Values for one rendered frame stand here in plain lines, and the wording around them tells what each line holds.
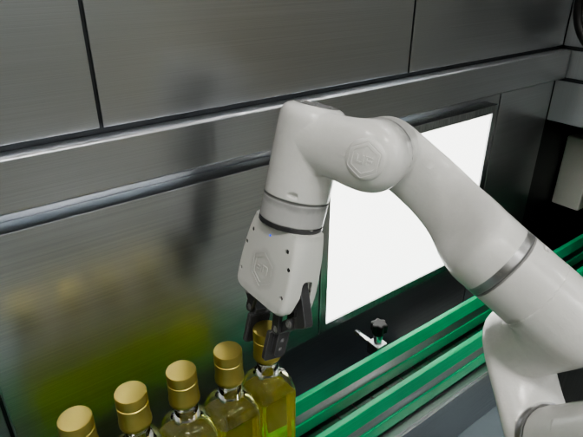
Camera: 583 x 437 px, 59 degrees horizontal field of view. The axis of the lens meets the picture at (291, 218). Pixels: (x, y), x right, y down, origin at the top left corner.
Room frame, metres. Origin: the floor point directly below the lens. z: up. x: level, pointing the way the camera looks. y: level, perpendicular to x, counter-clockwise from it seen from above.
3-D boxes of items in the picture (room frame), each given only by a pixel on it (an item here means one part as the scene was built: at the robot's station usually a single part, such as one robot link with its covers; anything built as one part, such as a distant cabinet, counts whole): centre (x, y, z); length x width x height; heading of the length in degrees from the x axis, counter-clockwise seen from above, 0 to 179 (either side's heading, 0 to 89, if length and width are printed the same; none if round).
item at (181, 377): (0.44, 0.12, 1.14); 0.04 x 0.04 x 0.04
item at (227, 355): (0.47, 0.07, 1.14); 0.04 x 0.04 x 0.04
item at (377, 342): (0.73, -0.14, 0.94); 0.07 x 0.04 x 0.13; 37
